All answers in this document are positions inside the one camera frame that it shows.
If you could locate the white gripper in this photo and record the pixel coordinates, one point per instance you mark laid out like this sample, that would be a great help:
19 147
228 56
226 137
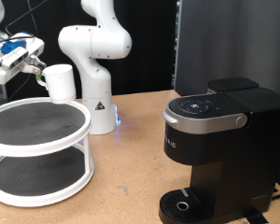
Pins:
34 45

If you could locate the white mug with green tape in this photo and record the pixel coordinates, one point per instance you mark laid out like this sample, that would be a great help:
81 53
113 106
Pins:
60 84

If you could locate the black Keurig coffee machine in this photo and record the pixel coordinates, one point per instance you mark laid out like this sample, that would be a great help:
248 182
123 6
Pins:
239 161

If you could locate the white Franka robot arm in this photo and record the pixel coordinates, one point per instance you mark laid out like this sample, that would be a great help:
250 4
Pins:
96 77

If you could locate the white two-tier turntable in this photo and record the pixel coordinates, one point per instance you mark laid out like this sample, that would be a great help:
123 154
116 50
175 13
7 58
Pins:
37 149

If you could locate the perforated metal rack strip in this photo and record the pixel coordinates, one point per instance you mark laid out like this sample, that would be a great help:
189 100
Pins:
177 46

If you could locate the dark grey partition panel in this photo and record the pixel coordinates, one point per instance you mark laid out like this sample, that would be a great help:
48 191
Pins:
233 28

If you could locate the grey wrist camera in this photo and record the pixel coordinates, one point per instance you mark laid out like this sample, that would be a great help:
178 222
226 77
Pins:
15 57

